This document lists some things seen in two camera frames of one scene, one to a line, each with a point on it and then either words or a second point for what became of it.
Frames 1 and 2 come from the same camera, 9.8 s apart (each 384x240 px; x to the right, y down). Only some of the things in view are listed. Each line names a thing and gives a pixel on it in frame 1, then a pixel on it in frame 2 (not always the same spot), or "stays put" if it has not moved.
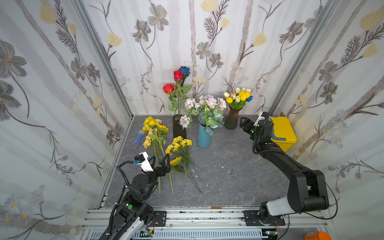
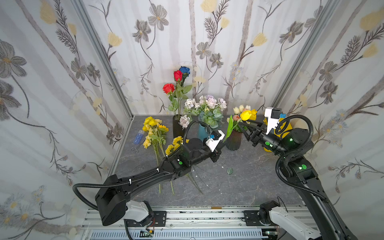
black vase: (177, 130) stays put
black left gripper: (165, 169) -> (216, 152)
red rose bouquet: (176, 93) stays put
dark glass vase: (231, 120) -> (233, 142)
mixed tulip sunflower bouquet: (237, 100) -> (242, 114)
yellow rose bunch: (154, 136) stays put
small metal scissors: (136, 150) stays put
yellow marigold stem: (178, 145) stays put
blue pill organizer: (138, 137) stays put
